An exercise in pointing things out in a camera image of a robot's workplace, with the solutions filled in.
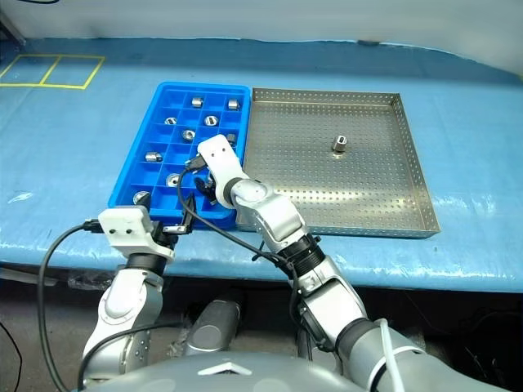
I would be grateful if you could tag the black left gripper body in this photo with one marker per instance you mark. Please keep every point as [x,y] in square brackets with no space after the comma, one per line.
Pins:
[158,233]

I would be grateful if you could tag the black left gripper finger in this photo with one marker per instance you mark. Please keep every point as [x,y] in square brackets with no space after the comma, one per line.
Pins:
[190,212]

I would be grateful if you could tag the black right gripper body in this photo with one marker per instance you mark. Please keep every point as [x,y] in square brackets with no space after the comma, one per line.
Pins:
[205,185]

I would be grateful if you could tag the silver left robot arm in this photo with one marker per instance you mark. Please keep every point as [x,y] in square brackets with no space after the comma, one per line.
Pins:
[122,302]

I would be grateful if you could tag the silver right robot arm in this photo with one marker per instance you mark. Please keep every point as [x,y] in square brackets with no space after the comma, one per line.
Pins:
[278,220]

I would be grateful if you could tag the blue compartment tray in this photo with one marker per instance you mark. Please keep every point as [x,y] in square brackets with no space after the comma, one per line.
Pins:
[180,112]

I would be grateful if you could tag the grey rounded shape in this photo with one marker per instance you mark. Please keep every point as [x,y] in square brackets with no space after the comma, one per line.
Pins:
[212,326]

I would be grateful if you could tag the grey robot torso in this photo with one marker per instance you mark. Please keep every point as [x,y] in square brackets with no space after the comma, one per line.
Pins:
[204,379]

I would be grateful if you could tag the perforated metal tray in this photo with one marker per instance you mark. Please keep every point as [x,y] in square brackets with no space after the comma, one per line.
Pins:
[367,196]

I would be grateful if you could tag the small dark table clamp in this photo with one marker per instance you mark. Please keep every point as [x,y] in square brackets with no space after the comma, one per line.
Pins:
[369,41]

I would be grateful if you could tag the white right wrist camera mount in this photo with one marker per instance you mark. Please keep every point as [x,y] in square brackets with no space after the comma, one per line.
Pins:
[220,163]

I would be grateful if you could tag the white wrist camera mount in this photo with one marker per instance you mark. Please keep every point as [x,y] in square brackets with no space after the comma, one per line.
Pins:
[122,226]
[220,163]

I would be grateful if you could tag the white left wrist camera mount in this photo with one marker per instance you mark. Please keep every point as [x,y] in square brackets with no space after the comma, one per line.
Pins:
[122,226]

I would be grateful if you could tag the dark metal frame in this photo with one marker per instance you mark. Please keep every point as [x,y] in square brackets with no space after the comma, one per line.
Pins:
[11,30]

